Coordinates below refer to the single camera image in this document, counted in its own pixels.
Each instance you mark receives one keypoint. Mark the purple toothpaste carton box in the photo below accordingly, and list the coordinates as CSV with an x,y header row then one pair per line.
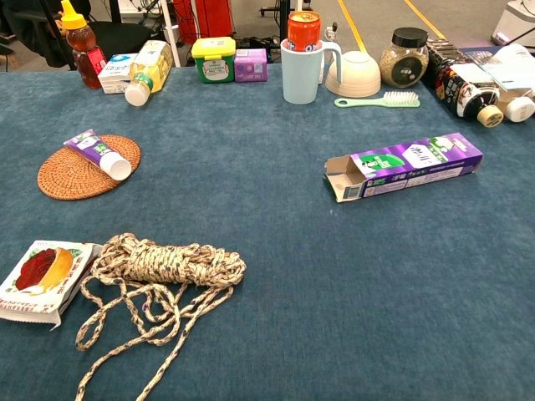
x,y
418,163

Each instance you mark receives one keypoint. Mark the purple white toothpaste tube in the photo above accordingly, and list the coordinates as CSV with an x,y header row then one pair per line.
x,y
95,151

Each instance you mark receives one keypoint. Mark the small purple box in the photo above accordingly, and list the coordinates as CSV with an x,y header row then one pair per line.
x,y
251,66

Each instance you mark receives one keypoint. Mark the white blue carton box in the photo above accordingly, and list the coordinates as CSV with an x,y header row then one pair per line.
x,y
113,73

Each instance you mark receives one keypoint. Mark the blue velvet tablecloth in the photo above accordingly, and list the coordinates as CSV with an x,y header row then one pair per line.
x,y
267,301

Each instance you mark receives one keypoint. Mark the light blue mug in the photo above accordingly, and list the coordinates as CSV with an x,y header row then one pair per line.
x,y
301,77

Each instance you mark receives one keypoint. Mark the mint green scrub brush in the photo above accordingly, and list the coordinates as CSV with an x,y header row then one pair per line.
x,y
376,101

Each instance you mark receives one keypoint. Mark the green container yellow lid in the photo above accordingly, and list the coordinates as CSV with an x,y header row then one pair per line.
x,y
214,62

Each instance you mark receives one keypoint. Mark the white ribbed bowl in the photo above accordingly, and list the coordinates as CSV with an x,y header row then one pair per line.
x,y
355,75

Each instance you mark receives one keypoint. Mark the black power strip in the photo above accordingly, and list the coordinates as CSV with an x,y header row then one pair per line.
x,y
261,43

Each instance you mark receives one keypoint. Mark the orange soda can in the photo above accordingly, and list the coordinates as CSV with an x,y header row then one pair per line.
x,y
304,31

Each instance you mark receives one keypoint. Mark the yellow drink bottle white cap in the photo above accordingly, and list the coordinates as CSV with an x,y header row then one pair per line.
x,y
151,67

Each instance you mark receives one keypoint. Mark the small white plug adapter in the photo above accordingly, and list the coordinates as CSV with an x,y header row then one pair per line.
x,y
331,30

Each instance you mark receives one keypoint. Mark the red cabinet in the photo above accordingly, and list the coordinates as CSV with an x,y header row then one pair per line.
x,y
209,16

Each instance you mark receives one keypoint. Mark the black wheeled stand base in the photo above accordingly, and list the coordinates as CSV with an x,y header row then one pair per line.
x,y
284,7

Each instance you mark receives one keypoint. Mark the glass jar black lid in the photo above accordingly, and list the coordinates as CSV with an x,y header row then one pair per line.
x,y
404,62

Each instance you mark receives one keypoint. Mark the round woven rattan coaster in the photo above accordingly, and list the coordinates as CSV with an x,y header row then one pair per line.
x,y
71,181

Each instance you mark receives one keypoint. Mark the dark soy sauce bottle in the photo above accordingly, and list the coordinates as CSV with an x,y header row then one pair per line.
x,y
455,92

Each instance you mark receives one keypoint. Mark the black office chair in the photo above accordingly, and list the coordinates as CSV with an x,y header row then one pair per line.
x,y
121,37

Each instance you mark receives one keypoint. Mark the black striped pack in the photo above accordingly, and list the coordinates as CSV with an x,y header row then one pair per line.
x,y
445,46

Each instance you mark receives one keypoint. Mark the white snack packet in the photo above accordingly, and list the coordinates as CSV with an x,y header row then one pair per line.
x,y
42,271

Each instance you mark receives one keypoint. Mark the honey bottle yellow cap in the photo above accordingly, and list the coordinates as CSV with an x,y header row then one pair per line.
x,y
83,50

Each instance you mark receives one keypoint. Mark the white teal brochure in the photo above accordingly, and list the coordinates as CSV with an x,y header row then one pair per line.
x,y
507,67

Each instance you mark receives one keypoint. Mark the white grey machine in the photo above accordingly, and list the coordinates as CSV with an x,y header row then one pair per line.
x,y
516,23

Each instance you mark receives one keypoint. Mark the white metal post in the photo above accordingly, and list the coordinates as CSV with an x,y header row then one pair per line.
x,y
169,33

